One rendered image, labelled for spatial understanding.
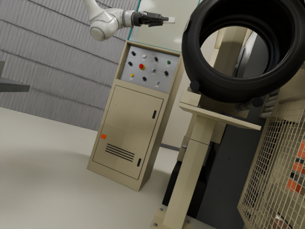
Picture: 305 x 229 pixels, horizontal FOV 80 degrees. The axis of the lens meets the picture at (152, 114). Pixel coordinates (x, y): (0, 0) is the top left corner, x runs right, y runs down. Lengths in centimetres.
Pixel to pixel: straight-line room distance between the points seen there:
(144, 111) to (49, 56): 245
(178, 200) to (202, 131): 48
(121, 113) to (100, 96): 192
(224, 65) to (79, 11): 300
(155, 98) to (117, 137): 50
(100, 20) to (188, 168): 101
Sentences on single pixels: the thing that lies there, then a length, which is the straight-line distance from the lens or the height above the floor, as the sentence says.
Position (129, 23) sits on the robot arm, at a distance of 116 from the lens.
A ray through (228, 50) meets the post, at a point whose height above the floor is 124.
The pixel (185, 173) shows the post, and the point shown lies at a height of 39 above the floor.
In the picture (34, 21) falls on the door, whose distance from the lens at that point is 386.
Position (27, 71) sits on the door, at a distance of 375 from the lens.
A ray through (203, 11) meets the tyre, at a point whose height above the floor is 124.
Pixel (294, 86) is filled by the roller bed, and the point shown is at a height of 110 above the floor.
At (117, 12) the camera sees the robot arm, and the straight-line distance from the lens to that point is 117.
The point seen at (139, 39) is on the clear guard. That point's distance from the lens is 182.
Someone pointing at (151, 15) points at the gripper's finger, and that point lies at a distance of 111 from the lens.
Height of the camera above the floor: 73
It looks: 2 degrees down
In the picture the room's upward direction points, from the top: 18 degrees clockwise
